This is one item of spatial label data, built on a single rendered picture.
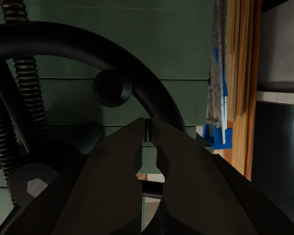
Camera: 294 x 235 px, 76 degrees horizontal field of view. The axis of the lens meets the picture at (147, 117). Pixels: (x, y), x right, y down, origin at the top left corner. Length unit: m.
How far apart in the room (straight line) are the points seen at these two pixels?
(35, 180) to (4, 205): 0.18
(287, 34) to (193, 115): 1.59
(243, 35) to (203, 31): 1.43
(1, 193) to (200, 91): 0.36
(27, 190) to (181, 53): 0.30
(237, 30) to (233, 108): 0.64
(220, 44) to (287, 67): 0.72
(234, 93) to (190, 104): 1.44
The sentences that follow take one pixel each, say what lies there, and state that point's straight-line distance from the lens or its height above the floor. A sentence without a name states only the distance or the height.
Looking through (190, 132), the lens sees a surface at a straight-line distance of 0.38.
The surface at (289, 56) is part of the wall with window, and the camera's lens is 1.85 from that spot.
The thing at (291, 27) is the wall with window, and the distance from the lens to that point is 1.89.
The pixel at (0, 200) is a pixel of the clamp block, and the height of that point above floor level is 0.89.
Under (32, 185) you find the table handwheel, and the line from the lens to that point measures 0.20.
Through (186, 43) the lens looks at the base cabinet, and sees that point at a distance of 0.37.
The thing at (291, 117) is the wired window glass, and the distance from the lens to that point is 1.89.
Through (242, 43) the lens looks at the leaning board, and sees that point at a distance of 1.80.
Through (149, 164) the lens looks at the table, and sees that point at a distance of 0.39.
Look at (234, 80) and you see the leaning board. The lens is 1.79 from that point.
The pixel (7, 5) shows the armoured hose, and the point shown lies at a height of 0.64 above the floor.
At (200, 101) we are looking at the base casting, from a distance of 0.37.
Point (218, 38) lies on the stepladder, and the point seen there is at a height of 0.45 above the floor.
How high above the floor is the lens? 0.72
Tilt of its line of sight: 10 degrees up
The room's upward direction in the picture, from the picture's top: 180 degrees counter-clockwise
